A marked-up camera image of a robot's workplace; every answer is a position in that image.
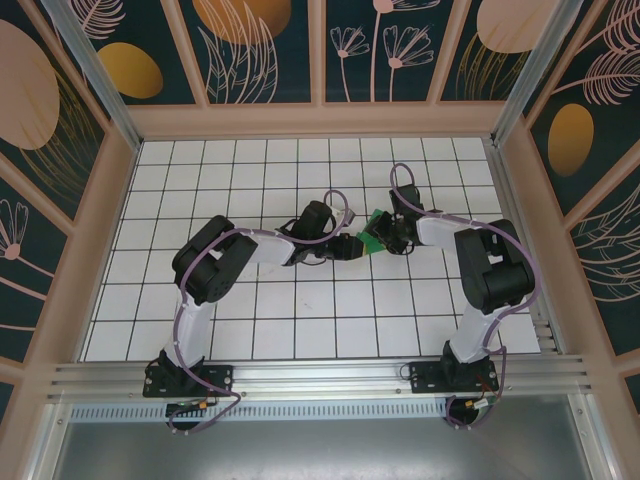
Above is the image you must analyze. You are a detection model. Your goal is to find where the long aluminium mounting rail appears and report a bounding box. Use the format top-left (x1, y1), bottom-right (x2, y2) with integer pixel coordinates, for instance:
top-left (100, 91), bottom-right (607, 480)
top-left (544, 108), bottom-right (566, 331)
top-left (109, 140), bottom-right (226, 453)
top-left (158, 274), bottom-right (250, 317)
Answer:
top-left (47, 354), bottom-right (594, 401)

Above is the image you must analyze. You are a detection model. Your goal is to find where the aluminium side rail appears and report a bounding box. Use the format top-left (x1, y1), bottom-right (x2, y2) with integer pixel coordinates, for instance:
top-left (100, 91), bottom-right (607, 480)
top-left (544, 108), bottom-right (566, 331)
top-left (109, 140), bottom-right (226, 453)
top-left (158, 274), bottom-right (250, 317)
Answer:
top-left (482, 134), bottom-right (566, 356)

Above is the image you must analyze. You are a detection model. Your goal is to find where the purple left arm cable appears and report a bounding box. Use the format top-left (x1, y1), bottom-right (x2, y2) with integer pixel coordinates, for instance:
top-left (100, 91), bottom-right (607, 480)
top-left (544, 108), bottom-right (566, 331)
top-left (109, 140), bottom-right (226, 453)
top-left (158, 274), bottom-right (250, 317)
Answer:
top-left (167, 188), bottom-right (351, 436)

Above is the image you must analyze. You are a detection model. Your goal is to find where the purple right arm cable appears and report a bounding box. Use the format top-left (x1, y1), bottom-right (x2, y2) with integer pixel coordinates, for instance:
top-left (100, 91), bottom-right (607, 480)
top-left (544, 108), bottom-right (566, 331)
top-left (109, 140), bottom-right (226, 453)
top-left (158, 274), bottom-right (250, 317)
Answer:
top-left (388, 162), bottom-right (544, 431)

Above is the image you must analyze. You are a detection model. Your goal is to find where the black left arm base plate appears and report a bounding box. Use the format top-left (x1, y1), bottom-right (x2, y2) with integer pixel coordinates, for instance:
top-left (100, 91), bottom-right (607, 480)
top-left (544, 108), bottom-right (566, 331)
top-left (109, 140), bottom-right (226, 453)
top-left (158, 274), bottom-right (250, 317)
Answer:
top-left (143, 363), bottom-right (235, 399)

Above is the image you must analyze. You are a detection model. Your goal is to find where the green square paper sheet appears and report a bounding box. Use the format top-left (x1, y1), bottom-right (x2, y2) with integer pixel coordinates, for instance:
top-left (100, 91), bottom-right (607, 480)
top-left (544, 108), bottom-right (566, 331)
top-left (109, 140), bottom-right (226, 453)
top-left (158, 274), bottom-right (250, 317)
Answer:
top-left (357, 208), bottom-right (389, 257)

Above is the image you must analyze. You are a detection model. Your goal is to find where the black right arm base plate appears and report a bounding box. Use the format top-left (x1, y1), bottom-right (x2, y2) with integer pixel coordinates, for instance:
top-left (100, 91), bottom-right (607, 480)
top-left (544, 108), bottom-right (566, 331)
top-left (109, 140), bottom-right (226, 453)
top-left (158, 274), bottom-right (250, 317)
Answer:
top-left (408, 359), bottom-right (499, 396)

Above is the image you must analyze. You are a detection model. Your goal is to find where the grey metal sheet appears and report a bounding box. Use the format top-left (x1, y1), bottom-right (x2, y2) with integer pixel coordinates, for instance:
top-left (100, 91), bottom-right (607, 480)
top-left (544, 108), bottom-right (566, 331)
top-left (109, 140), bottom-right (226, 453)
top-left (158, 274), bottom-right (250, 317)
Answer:
top-left (44, 394), bottom-right (616, 480)

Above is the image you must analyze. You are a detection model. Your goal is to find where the aluminium corner post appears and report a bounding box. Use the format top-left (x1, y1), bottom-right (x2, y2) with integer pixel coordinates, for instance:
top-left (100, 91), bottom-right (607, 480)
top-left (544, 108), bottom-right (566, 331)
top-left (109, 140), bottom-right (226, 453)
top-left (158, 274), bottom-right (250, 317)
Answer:
top-left (492, 0), bottom-right (584, 146)
top-left (42, 0), bottom-right (141, 151)

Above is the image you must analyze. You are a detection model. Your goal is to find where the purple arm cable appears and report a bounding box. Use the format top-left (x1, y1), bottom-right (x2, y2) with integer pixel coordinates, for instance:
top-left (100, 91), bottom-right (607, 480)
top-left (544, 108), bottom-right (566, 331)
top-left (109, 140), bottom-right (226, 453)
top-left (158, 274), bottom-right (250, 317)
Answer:
top-left (167, 188), bottom-right (351, 436)
top-left (388, 162), bottom-right (544, 431)

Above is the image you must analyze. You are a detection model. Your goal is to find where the slotted grey cable duct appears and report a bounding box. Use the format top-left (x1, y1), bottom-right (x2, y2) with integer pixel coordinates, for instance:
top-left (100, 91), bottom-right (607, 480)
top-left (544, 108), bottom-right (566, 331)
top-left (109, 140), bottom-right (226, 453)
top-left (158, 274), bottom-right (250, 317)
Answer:
top-left (69, 403), bottom-right (451, 421)

